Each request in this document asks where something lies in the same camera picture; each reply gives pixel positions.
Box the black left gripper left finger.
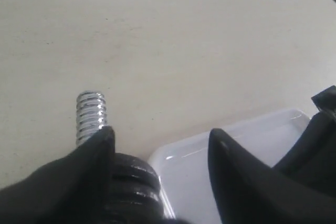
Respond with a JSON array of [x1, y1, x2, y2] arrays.
[[1, 126, 115, 223]]

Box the white plastic tray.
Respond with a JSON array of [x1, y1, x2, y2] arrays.
[[148, 109, 310, 223]]

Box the black weight plate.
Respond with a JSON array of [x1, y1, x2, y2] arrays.
[[112, 153, 161, 191]]

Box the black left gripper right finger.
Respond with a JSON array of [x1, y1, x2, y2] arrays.
[[208, 129, 335, 223]]

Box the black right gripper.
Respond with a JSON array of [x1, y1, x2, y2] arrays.
[[274, 86, 335, 195]]

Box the chrome threaded dumbbell bar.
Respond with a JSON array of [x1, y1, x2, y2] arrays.
[[76, 90, 108, 146]]

